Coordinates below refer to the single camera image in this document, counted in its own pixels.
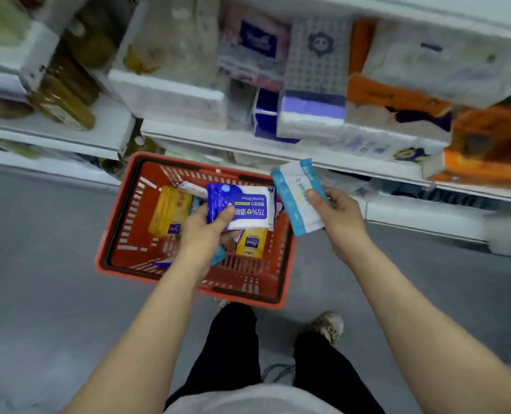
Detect white shirt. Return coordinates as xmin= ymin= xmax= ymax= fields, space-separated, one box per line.
xmin=164 ymin=385 xmax=342 ymax=414

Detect red plastic shopping basket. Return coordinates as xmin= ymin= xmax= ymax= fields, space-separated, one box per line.
xmin=95 ymin=152 xmax=297 ymax=310

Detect large white paper roll pack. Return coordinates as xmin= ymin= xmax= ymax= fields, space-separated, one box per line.
xmin=108 ymin=0 xmax=230 ymax=128

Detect person's right hand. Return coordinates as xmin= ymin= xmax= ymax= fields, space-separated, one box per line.
xmin=305 ymin=187 xmax=370 ymax=266

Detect black trousers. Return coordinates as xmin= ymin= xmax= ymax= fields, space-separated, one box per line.
xmin=164 ymin=302 xmax=385 ymax=414

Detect row of yellow oil bottles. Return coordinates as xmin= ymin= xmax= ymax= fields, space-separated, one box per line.
xmin=29 ymin=21 xmax=161 ymax=160

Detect orange white paper roll pack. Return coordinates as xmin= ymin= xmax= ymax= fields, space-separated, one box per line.
xmin=320 ymin=21 xmax=454 ymax=162

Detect black floor cable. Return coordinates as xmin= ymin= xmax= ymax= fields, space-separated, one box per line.
xmin=262 ymin=363 xmax=297 ymax=384

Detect dark printed pack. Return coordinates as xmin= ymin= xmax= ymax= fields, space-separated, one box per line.
xmin=380 ymin=178 xmax=497 ymax=210

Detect pink tissue pack blue label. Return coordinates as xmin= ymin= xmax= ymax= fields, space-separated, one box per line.
xmin=219 ymin=6 xmax=290 ymax=91

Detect white purple dotted tissue pack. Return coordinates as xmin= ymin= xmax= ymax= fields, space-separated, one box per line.
xmin=283 ymin=19 xmax=353 ymax=95

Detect pile of wipe packets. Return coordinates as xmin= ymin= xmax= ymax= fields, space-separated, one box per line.
xmin=148 ymin=181 xmax=290 ymax=269

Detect purple and white tissue pack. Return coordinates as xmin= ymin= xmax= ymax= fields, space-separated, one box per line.
xmin=277 ymin=90 xmax=347 ymax=141

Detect dark blue alcohol wipes packet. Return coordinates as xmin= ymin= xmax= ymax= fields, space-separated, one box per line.
xmin=206 ymin=183 xmax=277 ymax=231

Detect white wrapped paper pack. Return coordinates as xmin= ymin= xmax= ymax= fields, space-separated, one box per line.
xmin=363 ymin=19 xmax=511 ymax=109

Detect person's right forearm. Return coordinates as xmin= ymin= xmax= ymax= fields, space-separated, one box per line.
xmin=343 ymin=241 xmax=511 ymax=414

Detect person's left forearm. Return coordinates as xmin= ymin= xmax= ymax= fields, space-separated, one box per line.
xmin=63 ymin=254 xmax=215 ymax=414

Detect light blue wipes pack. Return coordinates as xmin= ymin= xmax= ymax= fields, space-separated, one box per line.
xmin=271 ymin=158 xmax=328 ymax=237

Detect white bag blue print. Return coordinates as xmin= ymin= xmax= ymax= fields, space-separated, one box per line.
xmin=484 ymin=206 xmax=511 ymax=257

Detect person's left hand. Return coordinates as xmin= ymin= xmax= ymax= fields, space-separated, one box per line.
xmin=178 ymin=202 xmax=236 ymax=283

